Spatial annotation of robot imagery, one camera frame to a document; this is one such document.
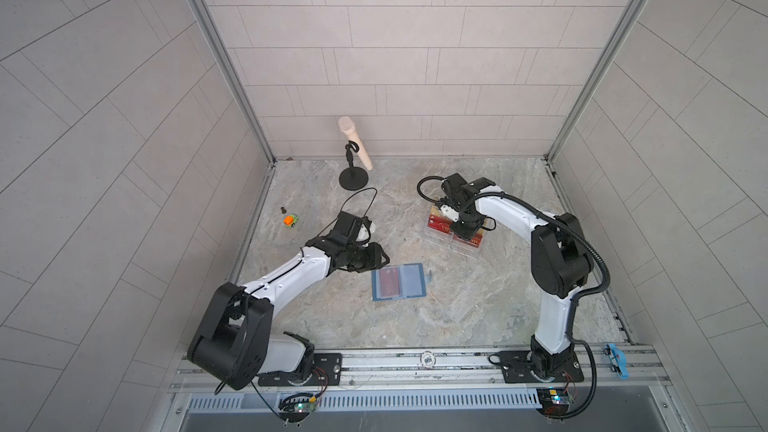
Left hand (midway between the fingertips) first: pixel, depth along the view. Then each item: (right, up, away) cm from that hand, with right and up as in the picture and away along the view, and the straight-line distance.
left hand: (392, 258), depth 83 cm
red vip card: (-1, -7, +1) cm, 8 cm away
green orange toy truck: (-33, +9, +12) cm, 37 cm away
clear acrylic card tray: (+17, +3, +10) cm, 20 cm away
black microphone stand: (-16, +23, +27) cm, 39 cm away
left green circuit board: (-21, -29, -18) cm, 40 cm away
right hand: (+23, +6, +10) cm, 25 cm away
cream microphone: (-13, +38, +6) cm, 41 cm away
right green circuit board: (+37, -29, -15) cm, 50 cm away
